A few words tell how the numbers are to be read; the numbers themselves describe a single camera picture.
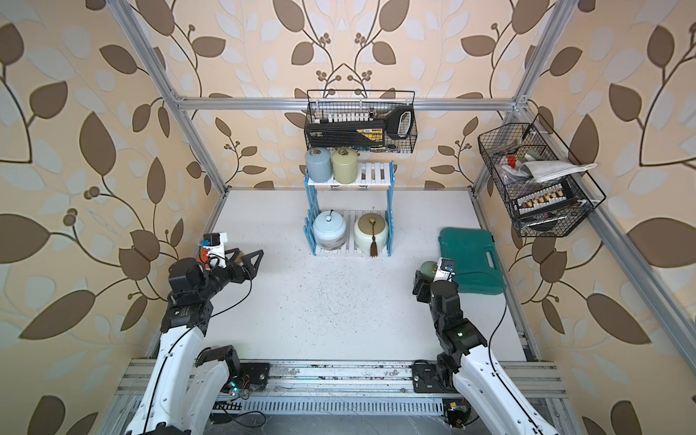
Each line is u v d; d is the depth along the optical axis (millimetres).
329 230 920
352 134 845
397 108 826
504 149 845
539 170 640
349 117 826
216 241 668
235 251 788
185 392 466
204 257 655
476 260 929
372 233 912
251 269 708
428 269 810
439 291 633
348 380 753
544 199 675
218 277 659
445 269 694
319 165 805
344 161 804
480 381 518
